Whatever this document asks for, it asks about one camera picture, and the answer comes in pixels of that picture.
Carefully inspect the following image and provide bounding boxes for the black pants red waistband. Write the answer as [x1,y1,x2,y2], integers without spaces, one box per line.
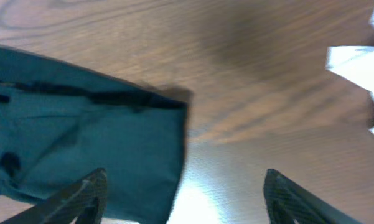
[0,47,188,223]

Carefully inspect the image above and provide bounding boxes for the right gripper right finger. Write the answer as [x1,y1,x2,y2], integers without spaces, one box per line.
[263,169,360,224]

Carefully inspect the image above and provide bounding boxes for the white crumpled garment right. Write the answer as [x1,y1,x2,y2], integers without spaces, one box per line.
[325,0,374,145]

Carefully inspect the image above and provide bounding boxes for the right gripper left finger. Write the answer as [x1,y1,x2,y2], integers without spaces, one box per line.
[1,168,107,224]

